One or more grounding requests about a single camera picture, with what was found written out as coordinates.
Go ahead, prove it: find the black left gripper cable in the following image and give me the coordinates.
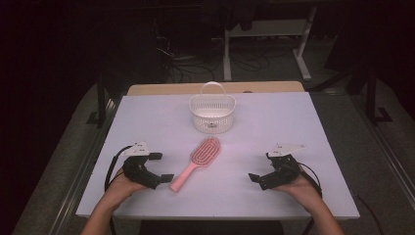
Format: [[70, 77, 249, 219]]
[[104, 145, 134, 193]]

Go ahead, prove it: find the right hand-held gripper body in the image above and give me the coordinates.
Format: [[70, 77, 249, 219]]
[[266, 142, 306, 186]]

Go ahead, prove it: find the tangle of floor cables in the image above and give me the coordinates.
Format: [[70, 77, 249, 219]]
[[153, 30, 227, 83]]

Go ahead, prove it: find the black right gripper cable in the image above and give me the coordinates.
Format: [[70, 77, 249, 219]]
[[298, 161, 324, 199]]

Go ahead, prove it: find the person's right hand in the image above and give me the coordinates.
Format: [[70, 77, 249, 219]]
[[272, 167, 324, 213]]

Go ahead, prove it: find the white plastic slotted basket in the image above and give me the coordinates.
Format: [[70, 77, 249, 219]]
[[188, 80, 237, 135]]

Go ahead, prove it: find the black floor cable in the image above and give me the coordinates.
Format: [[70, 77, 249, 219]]
[[352, 193, 385, 235]]

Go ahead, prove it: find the black metal stand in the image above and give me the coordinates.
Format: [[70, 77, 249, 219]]
[[364, 64, 393, 127], [85, 73, 115, 129]]

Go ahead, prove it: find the white metal desk frame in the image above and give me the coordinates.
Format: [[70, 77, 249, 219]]
[[222, 5, 318, 82]]

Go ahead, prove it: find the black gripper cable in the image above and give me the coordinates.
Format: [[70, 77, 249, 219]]
[[298, 161, 324, 199], [104, 145, 134, 193]]

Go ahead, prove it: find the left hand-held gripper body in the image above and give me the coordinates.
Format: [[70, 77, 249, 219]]
[[121, 141, 161, 191]]

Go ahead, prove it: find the beige wooden table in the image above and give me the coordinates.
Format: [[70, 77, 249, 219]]
[[126, 80, 305, 97]]

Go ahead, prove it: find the person's left hand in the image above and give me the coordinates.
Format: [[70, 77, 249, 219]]
[[101, 167, 150, 212]]

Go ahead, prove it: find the pink hairbrush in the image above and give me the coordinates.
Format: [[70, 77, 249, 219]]
[[168, 136, 223, 194]]

